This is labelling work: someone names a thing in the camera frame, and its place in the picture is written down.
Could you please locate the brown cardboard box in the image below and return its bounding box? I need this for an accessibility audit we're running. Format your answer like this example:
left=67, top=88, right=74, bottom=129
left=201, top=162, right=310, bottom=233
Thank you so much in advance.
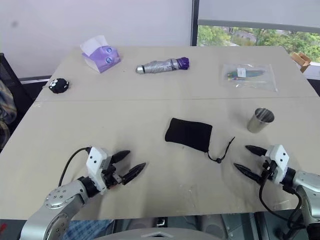
left=291, top=51, right=312, bottom=74

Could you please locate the black chair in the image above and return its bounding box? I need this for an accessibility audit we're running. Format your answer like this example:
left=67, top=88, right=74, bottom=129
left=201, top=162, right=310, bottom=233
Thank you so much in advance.
left=0, top=52, right=35, bottom=111

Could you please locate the silver purple folded umbrella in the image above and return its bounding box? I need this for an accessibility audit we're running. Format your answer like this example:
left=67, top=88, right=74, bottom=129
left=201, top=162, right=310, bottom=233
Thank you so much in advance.
left=135, top=56, right=191, bottom=75

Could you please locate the clear bag with pens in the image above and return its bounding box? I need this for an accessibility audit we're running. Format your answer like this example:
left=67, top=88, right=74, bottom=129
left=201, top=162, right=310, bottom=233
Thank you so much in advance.
left=221, top=63, right=279, bottom=93

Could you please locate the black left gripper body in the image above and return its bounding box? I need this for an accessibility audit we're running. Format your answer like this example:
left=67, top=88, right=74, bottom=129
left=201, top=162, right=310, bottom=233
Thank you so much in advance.
left=101, top=155, right=126, bottom=190

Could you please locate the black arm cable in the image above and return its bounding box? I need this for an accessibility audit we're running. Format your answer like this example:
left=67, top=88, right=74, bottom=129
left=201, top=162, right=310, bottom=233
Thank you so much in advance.
left=258, top=172, right=307, bottom=232
left=57, top=147, right=91, bottom=188

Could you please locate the purple tissue box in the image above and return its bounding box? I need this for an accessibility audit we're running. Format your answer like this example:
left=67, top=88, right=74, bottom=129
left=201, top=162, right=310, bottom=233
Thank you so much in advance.
left=79, top=35, right=123, bottom=74

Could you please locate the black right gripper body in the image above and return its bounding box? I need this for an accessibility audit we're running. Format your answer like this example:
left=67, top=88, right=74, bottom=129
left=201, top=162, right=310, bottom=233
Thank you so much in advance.
left=260, top=155, right=277, bottom=181

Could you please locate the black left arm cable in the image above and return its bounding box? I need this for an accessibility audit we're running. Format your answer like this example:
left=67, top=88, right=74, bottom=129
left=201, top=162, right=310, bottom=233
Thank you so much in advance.
left=57, top=147, right=91, bottom=188

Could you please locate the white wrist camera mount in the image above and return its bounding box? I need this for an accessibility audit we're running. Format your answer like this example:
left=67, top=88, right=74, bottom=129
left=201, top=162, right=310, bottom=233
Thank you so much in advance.
left=85, top=146, right=113, bottom=196
left=264, top=144, right=291, bottom=185

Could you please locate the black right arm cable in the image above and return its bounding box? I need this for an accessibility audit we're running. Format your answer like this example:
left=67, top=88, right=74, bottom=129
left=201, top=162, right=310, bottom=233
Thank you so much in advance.
left=258, top=172, right=307, bottom=232

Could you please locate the white roller blind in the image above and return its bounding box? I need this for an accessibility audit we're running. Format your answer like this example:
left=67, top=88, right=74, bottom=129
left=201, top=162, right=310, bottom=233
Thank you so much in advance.
left=198, top=0, right=320, bottom=34

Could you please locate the black plush ball toy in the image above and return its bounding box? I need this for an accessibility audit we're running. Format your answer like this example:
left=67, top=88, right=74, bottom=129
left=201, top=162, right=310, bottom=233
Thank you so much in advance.
left=47, top=77, right=70, bottom=94

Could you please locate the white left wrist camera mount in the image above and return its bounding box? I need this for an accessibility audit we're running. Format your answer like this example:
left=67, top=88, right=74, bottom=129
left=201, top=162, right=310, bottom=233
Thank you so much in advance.
left=85, top=146, right=113, bottom=196

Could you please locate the stainless steel cup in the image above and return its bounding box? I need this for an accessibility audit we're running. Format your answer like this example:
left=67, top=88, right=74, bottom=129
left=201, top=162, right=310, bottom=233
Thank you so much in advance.
left=247, top=107, right=276, bottom=134

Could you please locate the blue patterned fabric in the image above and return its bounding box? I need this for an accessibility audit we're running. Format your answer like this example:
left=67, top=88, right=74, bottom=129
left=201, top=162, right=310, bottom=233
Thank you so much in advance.
left=66, top=219, right=114, bottom=240

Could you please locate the black drawstring pouch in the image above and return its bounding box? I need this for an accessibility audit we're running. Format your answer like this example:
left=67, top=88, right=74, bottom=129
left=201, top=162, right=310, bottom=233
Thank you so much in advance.
left=164, top=117, right=236, bottom=164

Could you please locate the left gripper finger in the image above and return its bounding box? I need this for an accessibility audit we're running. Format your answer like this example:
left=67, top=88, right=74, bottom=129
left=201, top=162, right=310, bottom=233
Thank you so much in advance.
left=121, top=162, right=147, bottom=186
left=111, top=149, right=132, bottom=165

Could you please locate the dark grey rounded shape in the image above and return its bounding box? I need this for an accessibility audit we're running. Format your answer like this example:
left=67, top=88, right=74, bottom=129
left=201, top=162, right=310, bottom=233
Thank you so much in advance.
left=199, top=214, right=227, bottom=237

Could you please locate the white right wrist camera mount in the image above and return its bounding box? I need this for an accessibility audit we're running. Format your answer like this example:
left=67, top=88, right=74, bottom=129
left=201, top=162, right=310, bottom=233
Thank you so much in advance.
left=264, top=144, right=291, bottom=185

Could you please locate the dark window frame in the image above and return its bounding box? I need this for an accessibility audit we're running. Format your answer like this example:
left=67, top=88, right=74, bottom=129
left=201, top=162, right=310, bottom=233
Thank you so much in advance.
left=191, top=0, right=200, bottom=47

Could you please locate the white rounded robot torso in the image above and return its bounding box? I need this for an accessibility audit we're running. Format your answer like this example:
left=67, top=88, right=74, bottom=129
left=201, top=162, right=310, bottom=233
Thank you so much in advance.
left=99, top=226, right=213, bottom=240

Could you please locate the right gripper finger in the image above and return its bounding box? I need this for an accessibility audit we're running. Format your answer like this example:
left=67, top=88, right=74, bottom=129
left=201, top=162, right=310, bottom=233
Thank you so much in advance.
left=244, top=145, right=269, bottom=157
left=232, top=162, right=263, bottom=184

